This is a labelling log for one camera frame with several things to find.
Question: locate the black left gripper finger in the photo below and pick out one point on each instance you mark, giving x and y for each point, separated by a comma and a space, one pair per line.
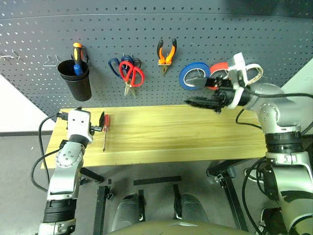
102, 120

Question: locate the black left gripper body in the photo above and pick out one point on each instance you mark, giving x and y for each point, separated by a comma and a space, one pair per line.
96, 129

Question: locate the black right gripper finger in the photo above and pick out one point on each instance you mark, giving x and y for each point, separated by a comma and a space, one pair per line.
203, 102
199, 82

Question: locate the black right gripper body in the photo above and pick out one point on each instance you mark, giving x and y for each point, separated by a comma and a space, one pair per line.
223, 94

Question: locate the blue tape roll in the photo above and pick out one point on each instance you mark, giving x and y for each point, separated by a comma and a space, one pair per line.
182, 78

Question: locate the orange and black pliers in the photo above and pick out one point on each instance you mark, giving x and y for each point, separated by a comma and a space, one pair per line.
166, 58

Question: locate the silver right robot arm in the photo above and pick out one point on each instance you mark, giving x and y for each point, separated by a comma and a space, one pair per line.
269, 115

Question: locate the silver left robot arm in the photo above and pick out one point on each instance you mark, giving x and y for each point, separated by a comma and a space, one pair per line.
67, 159

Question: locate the grey metal pegboard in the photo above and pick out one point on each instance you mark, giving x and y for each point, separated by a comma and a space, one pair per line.
171, 29

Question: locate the red tape roll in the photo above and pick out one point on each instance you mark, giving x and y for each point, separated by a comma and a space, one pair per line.
218, 66

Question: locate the black cup holder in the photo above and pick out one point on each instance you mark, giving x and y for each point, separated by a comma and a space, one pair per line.
78, 86

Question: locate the white tape roll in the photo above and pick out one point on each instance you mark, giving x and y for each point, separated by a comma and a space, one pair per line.
256, 66

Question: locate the black table leg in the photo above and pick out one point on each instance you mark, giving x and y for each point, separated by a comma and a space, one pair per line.
227, 176
91, 174

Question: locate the black floor tape strip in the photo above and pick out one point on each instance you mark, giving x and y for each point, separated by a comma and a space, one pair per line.
157, 180

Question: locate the black metal stand bar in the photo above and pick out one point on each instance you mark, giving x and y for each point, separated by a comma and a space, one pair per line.
100, 210

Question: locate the dark rounded robot foot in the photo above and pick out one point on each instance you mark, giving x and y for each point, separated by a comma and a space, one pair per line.
128, 210
193, 208

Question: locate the olive robot torso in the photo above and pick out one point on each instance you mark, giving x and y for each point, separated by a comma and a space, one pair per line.
178, 227

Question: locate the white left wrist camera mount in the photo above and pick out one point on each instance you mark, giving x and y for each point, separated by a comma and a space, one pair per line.
78, 122

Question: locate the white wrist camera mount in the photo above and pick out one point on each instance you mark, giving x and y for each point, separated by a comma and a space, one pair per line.
238, 61
78, 122

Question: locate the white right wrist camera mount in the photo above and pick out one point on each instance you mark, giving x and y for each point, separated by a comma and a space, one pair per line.
238, 61

